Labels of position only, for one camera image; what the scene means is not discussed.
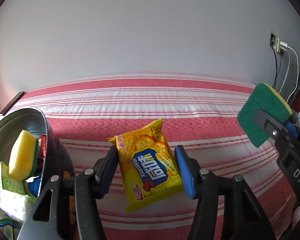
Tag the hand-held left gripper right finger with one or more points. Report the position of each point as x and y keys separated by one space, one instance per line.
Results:
x=186 y=172

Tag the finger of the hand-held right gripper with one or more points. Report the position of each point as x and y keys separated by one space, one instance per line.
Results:
x=267 y=121
x=290 y=130

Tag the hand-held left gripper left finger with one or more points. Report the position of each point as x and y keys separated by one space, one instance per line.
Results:
x=108 y=172

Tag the yellow green scouring sponge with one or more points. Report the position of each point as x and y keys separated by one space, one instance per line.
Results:
x=21 y=155
x=260 y=105

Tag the yellow cracker packet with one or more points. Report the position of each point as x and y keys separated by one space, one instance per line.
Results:
x=145 y=165

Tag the round metal tin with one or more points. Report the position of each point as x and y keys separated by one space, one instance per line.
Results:
x=62 y=160

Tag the red sauce sachet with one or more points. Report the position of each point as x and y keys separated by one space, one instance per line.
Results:
x=41 y=151

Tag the blue cloth bundle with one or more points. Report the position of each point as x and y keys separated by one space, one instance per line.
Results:
x=35 y=188

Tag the green tea carton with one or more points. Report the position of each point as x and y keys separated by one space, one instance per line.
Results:
x=11 y=183

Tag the white blue tissue pack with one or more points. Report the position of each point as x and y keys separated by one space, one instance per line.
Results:
x=3 y=226

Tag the red striped cloth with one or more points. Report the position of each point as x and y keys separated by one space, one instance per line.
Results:
x=190 y=105

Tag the white charger plug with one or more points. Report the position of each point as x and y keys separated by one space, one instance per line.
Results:
x=281 y=46

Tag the black smartphone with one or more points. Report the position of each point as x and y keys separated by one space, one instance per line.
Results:
x=12 y=103

